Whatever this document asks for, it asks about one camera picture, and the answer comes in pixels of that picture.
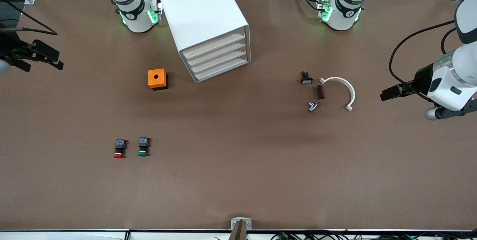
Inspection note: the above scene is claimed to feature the brown table mat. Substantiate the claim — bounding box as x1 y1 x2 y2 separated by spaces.
0 0 477 231

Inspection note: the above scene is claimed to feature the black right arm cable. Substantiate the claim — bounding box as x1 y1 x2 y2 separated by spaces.
0 0 58 35

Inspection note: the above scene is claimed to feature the red push button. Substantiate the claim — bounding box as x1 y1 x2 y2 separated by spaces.
113 139 128 159

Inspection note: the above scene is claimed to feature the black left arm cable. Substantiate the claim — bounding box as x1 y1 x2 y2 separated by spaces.
389 19 457 102

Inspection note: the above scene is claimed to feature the orange button enclosure box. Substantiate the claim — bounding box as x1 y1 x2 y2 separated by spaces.
148 69 168 91

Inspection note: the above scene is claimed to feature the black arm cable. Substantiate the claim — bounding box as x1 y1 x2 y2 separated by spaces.
389 19 457 102
0 0 58 35

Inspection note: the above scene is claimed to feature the white curved plastic bracket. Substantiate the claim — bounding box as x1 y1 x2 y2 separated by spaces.
319 77 356 112

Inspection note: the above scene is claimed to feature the green push button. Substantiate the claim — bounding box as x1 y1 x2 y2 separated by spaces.
138 137 151 157

